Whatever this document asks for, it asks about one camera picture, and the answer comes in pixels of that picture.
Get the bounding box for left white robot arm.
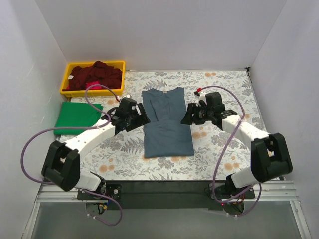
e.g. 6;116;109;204
41;97;150;199

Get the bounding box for dark red t shirt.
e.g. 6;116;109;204
63;61;122;91

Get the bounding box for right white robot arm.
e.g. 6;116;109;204
181;90;293;198

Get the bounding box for aluminium frame rail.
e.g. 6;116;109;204
36;183;87;203

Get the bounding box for yellow plastic bin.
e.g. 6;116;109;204
60;60;126;97

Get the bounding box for pink t shirt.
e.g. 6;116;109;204
86;81;102;90

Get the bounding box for folded green t shirt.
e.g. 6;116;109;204
55;102;102;127

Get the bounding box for blue-grey t shirt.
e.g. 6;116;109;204
142;87;194;158

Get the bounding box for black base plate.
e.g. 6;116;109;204
77;181;255;211

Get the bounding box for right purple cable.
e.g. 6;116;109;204
196;86;262;217

